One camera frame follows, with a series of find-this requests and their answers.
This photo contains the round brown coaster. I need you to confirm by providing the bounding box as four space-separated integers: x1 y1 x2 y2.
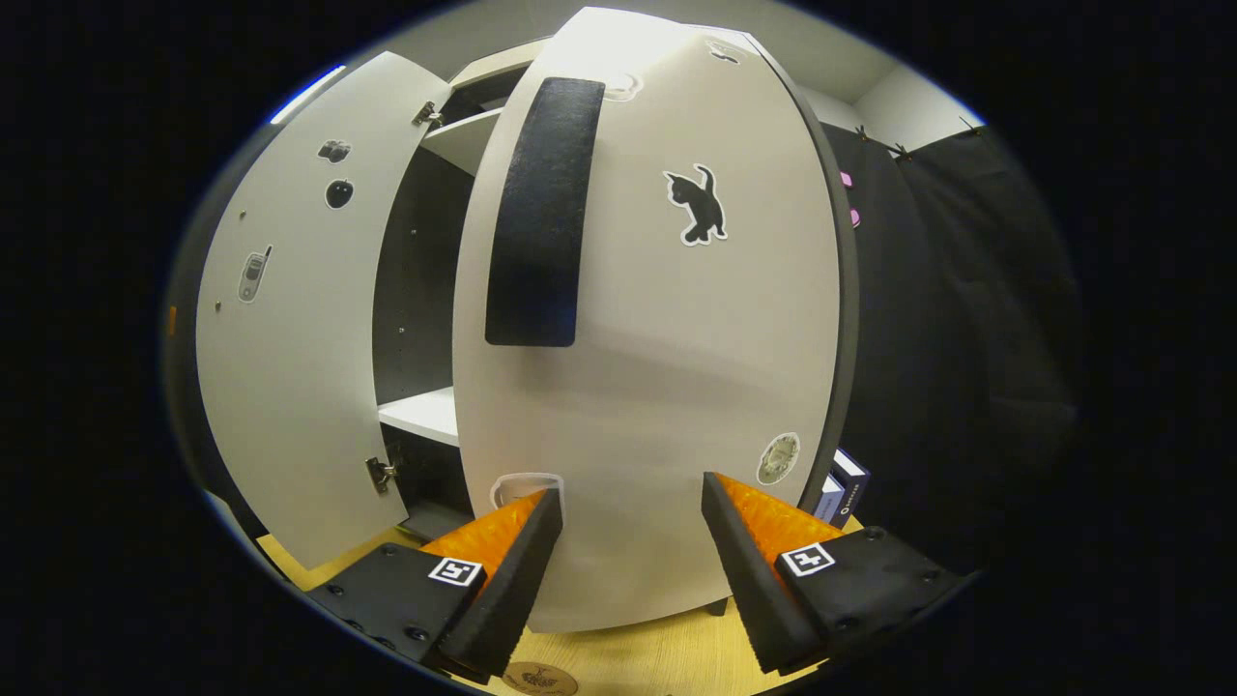
502 660 580 696

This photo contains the dark blue book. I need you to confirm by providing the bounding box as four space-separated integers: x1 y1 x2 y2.
831 448 872 529

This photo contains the black cabinet door handle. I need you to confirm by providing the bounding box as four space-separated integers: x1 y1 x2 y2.
484 77 607 348

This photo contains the white cabinet door cat sticker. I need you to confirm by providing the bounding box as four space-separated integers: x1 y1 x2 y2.
452 8 862 634

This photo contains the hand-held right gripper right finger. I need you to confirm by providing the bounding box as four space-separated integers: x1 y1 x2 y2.
701 472 967 676

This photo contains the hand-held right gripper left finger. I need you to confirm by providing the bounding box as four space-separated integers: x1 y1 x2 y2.
307 488 564 683

